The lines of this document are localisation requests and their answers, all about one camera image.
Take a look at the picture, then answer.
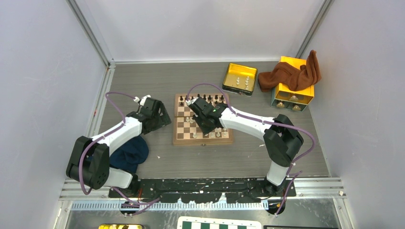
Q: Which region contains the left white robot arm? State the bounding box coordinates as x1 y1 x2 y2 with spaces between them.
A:
66 95 171 197

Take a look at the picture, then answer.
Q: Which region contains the wooden chess board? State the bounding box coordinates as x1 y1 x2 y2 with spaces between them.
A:
173 94 234 146

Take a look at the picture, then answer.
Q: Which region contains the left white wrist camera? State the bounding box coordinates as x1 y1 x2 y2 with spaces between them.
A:
133 95 151 106

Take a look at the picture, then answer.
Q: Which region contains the gold metal tin tray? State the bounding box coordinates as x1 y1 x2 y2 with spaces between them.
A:
222 63 258 96

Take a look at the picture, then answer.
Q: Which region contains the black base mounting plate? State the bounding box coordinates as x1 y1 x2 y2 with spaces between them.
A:
108 177 296 204

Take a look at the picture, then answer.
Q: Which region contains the dark blue cloth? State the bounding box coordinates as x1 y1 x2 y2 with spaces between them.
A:
109 136 149 173

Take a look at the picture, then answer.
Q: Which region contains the green checkered calibration board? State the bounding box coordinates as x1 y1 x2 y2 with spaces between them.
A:
177 216 263 229

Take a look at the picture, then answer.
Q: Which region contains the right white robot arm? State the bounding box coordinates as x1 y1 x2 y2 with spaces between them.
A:
185 97 304 196

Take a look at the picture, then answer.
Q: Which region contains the yellow drawer box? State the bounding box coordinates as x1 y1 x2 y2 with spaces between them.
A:
271 56 315 112

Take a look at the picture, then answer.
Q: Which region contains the brown cloth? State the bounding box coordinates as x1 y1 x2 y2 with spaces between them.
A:
258 50 321 92

